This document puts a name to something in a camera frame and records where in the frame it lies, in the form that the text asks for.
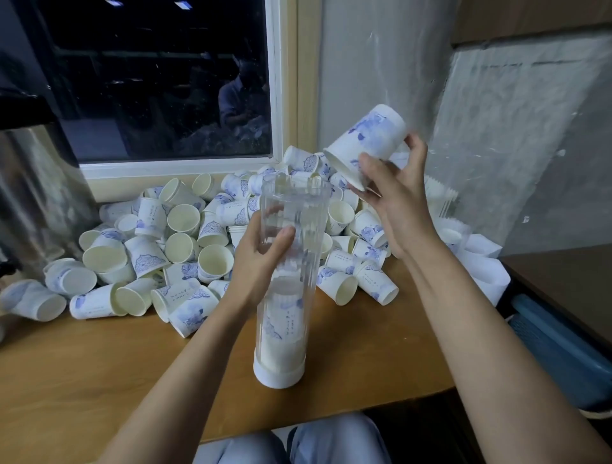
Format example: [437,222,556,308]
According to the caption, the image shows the person's blue jeans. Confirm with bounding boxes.
[194,413,393,464]

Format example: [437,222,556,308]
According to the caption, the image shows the brown wooden wall cabinet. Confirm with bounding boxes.
[449,0,612,45]

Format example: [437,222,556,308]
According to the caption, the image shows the blue bin with tan rim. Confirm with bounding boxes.
[507,291,612,420]

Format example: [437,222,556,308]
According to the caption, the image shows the nested stack of paper cups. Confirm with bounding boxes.
[258,275,310,377]

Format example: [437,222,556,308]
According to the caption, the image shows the person's right hand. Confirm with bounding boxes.
[356,136,441,259]

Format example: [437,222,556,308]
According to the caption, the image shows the person's left hand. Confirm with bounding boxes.
[224,215,298,312]

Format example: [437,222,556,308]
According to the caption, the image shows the person's right forearm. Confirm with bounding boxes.
[411,229,612,464]

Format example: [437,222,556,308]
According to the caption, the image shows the cup tube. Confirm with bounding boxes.
[252,172,334,390]

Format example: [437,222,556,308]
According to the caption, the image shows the dark wooden side counter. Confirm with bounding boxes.
[500,243,612,347]

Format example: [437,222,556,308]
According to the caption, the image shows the white framed window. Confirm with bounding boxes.
[0,0,326,204]

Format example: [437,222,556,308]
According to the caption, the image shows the pile of paper cups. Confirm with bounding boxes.
[0,143,403,338]

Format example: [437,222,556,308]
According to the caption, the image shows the single blue-printed paper cup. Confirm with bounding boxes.
[323,103,409,192]

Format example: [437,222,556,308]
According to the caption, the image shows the person's left forearm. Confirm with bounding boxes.
[96,294,254,464]

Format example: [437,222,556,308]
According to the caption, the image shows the clear plastic bag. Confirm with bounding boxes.
[421,38,612,252]

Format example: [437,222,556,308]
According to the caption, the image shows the stainless steel water dispenser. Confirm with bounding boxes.
[0,81,103,280]

